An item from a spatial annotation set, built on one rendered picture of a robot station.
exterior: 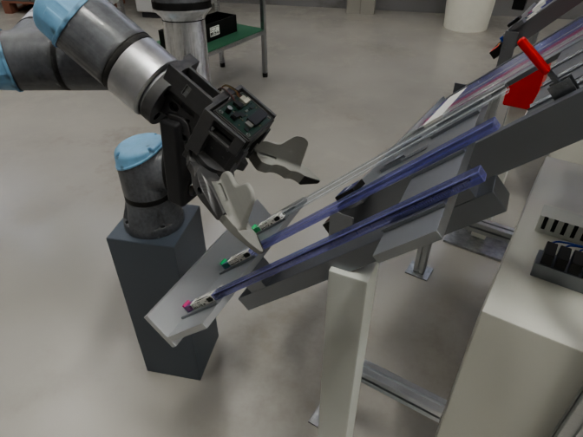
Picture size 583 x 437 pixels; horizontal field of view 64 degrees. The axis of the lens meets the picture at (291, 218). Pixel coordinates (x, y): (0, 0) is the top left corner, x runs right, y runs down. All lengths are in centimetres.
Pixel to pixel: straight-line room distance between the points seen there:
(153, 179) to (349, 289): 59
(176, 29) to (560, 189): 101
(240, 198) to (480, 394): 79
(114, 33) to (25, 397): 134
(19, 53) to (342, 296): 53
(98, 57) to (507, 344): 83
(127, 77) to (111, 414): 120
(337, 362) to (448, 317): 101
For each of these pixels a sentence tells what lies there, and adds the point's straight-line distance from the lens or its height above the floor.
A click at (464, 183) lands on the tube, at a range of 44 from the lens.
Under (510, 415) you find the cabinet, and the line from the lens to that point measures 115.
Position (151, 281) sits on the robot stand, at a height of 42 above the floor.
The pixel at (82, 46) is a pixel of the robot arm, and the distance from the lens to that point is 56.
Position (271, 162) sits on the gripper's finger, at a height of 100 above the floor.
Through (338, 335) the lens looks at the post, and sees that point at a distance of 77.
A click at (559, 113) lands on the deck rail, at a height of 102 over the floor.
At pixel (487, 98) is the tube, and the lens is 64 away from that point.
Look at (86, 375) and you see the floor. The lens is 169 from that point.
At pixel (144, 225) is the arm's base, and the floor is 59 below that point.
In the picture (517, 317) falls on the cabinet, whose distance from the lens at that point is 97.
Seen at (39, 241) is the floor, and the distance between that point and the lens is 228.
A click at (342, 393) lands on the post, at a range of 89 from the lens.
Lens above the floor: 129
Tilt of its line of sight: 37 degrees down
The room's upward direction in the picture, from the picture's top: straight up
